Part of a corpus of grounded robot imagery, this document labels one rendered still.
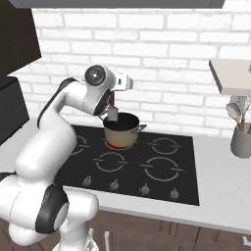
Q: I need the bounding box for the black microwave oven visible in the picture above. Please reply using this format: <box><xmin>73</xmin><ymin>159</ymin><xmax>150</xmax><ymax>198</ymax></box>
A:
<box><xmin>0</xmin><ymin>75</ymin><xmax>30</xmax><ymax>145</ymax></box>

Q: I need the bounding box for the grey hob knob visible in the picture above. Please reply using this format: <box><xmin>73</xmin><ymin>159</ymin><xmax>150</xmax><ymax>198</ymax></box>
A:
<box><xmin>139</xmin><ymin>183</ymin><xmax>151</xmax><ymax>196</ymax></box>
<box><xmin>109</xmin><ymin>179</ymin><xmax>121</xmax><ymax>191</ymax></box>
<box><xmin>81</xmin><ymin>176</ymin><xmax>93</xmax><ymax>187</ymax></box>
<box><xmin>169</xmin><ymin>187</ymin><xmax>180</xmax><ymax>200</ymax></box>

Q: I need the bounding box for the beige wall shelf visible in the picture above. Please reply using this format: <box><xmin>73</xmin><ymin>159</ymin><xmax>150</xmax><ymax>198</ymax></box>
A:
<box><xmin>208</xmin><ymin>58</ymin><xmax>251</xmax><ymax>96</ymax></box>

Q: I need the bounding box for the beige pot with grey handles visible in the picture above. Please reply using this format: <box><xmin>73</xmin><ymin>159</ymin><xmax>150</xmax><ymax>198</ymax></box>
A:
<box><xmin>102</xmin><ymin>112</ymin><xmax>148</xmax><ymax>149</ymax></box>

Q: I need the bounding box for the pale wooden spoon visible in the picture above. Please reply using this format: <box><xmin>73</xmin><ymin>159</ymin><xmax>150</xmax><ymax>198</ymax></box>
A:
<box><xmin>225</xmin><ymin>102</ymin><xmax>245</xmax><ymax>132</ymax></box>

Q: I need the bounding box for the grey extractor hood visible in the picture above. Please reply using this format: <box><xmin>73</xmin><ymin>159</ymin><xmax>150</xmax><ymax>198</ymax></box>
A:
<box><xmin>8</xmin><ymin>0</ymin><xmax>226</xmax><ymax>10</ymax></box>

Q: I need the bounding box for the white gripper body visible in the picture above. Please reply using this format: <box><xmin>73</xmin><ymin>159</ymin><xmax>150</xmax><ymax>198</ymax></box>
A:
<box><xmin>120</xmin><ymin>74</ymin><xmax>134</xmax><ymax>93</ymax></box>

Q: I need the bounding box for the black hob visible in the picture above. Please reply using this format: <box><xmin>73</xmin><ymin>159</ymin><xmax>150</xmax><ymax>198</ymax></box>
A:
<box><xmin>53</xmin><ymin>125</ymin><xmax>201</xmax><ymax>207</ymax></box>

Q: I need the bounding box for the brown base cupboard door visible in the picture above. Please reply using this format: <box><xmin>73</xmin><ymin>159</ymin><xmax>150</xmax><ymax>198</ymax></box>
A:
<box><xmin>170</xmin><ymin>219</ymin><xmax>251</xmax><ymax>251</ymax></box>
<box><xmin>87</xmin><ymin>209</ymin><xmax>171</xmax><ymax>251</ymax></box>

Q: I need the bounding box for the metal whisk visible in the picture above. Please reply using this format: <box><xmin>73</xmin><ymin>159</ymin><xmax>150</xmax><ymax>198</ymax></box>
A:
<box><xmin>237</xmin><ymin>95</ymin><xmax>251</xmax><ymax>131</ymax></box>

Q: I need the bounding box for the grey utensil holder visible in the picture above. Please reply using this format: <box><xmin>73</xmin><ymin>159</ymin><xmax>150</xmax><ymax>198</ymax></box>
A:
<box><xmin>229</xmin><ymin>122</ymin><xmax>251</xmax><ymax>160</ymax></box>

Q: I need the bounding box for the dark wall cupboard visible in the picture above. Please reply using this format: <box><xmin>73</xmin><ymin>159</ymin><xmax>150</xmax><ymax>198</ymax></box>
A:
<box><xmin>0</xmin><ymin>0</ymin><xmax>42</xmax><ymax>76</ymax></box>

